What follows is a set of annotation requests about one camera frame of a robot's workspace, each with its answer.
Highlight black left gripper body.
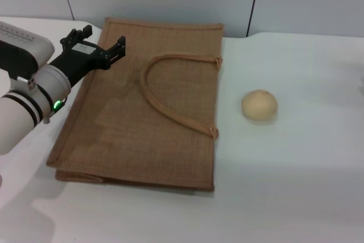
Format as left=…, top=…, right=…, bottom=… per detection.
left=49, top=40, right=113, bottom=88

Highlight brown woven handbag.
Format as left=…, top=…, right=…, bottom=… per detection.
left=46, top=17, right=225, bottom=193

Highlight round egg yolk pastry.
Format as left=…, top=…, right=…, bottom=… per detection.
left=241, top=89, right=279, bottom=123

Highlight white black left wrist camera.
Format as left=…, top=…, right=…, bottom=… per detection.
left=0, top=21, right=55, bottom=80

